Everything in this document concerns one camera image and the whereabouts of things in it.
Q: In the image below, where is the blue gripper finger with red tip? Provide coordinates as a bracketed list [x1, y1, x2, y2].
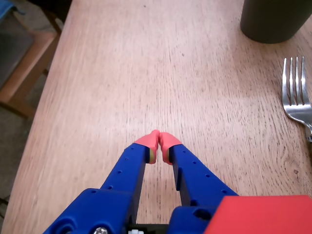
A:
[43, 130, 160, 234]
[159, 132, 239, 234]

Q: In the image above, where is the metal fork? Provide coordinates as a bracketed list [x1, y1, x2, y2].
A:
[282, 56, 312, 143]

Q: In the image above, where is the wooden chair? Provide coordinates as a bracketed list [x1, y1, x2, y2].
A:
[0, 9, 62, 120]

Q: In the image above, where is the gray cup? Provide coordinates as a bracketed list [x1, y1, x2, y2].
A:
[240, 0, 312, 44]

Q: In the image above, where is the blue cloth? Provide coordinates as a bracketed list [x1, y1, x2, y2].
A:
[0, 0, 26, 20]

